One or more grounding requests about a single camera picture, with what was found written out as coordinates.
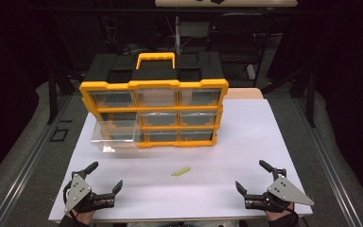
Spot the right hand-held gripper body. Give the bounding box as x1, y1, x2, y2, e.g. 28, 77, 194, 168
244, 168, 316, 213

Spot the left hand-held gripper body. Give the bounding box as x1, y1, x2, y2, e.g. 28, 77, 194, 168
62, 169, 116, 216

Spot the clear plastic drawer bin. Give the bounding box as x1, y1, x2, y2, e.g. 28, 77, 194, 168
90, 120, 147, 154

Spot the small green plastic piece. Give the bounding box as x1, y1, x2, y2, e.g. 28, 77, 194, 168
170, 166, 192, 177

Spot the yellow and black organizer cabinet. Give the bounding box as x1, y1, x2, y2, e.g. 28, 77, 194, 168
78, 51, 230, 150

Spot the person's left hand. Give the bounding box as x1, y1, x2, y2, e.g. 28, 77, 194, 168
73, 208, 96, 223

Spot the person's right hand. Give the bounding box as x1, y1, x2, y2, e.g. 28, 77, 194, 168
264, 203, 295, 221

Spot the light wooden board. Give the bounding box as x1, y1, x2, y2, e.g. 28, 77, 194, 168
223, 87, 265, 100

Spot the grid of clear drawers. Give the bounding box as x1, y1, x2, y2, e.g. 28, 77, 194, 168
89, 88, 222, 143

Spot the black folding chair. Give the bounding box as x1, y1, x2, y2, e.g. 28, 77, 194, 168
205, 13, 277, 89

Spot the grey box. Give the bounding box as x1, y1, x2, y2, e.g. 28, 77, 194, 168
179, 21, 211, 39

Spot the metal stand pole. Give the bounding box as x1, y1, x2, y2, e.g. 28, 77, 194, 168
173, 14, 182, 55

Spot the pale background table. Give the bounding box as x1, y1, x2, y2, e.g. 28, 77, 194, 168
154, 0, 299, 9

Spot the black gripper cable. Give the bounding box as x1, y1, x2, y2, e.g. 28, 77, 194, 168
61, 183, 74, 206
283, 202, 301, 227

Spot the aluminium rail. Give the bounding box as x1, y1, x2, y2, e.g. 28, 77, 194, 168
0, 94, 74, 227
291, 94, 363, 227

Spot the black frame post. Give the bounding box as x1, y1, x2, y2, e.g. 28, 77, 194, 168
46, 67, 60, 125

